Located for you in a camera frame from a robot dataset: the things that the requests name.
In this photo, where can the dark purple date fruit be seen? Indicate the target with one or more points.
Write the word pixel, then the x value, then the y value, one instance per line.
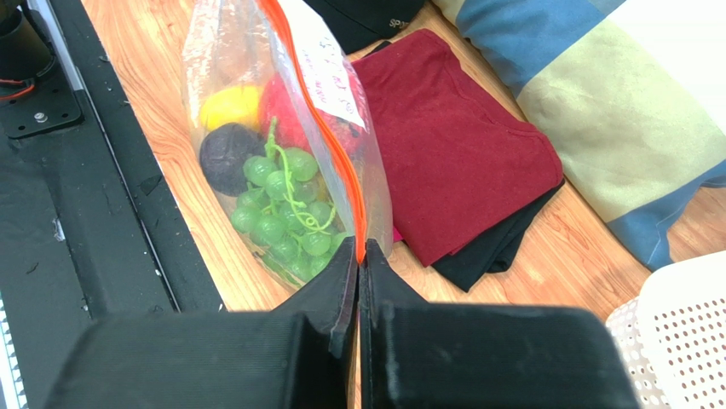
pixel 223 153

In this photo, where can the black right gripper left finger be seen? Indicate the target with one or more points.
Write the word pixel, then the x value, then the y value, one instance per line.
pixel 298 355

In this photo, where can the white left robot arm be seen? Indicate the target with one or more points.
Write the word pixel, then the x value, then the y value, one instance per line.
pixel 27 52

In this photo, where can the aluminium frame rail base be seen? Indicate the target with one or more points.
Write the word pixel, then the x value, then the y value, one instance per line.
pixel 13 394

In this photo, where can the green grape bunch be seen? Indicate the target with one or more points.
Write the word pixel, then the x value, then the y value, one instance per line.
pixel 287 214

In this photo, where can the dark red folded cloth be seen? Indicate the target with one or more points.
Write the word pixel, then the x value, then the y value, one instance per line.
pixel 454 147

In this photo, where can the red apple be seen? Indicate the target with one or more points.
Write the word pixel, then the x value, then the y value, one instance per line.
pixel 276 103

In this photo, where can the white perforated plastic basket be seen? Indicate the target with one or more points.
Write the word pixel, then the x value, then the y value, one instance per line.
pixel 671 337

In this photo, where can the yellow pear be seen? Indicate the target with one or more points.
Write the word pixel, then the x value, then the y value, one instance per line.
pixel 234 105

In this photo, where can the black folded cloth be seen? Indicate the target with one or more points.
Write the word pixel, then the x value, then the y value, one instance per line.
pixel 499 249

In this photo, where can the black cap with letter R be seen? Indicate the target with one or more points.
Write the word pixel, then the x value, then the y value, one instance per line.
pixel 356 24

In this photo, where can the clear zip bag orange zipper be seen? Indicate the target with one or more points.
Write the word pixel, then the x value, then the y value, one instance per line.
pixel 238 43

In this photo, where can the blue beige checkered pillow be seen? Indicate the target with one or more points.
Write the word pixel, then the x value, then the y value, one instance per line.
pixel 631 95

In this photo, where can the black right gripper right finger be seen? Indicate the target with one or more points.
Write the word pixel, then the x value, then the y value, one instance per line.
pixel 420 354

